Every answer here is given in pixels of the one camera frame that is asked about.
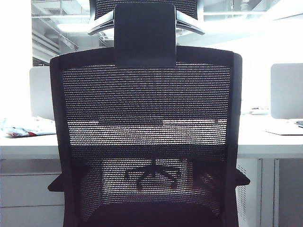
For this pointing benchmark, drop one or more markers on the white perforated side cabinet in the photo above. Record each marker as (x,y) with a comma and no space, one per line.
(248,189)

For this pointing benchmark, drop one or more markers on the black mesh office chair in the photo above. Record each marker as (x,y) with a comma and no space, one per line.
(146,106)

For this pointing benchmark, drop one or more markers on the small white desk item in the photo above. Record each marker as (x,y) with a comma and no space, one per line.
(259,111)

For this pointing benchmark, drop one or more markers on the black star chair base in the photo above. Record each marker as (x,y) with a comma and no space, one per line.
(155,176)

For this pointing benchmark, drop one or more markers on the thin white desk mat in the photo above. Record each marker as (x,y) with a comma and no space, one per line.
(281,130)

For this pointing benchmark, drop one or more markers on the white red printed bag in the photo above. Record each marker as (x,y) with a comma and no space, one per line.
(26,128)

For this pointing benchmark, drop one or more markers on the white drawer cabinet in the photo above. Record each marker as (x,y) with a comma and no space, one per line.
(28,196)

